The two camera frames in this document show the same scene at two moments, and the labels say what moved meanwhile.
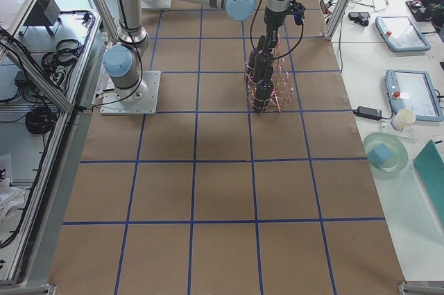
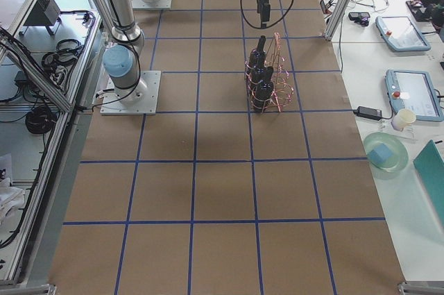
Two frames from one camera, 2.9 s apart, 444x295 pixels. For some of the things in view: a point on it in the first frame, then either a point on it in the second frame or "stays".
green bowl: (385, 152) stays
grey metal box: (45, 12) stays
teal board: (430, 165) stays
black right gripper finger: (272, 36) -> (263, 8)
